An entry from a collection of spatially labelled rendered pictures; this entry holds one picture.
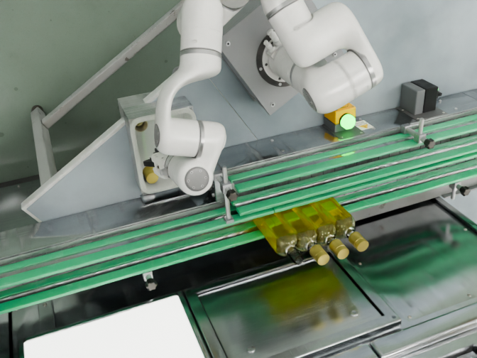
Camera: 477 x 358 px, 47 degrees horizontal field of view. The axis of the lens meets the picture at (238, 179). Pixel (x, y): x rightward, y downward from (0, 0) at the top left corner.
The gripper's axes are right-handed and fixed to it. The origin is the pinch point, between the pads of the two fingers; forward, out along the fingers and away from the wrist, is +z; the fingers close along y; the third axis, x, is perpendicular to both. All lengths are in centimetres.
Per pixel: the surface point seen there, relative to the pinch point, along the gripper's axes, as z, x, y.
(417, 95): 9, -2, 81
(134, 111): 11.2, 10.0, -4.1
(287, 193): 4.7, -20.3, 32.1
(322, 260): -16.4, -32.2, 30.5
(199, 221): 6.3, -21.9, 6.3
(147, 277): 2.8, -31.8, -11.0
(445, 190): 14, -38, 93
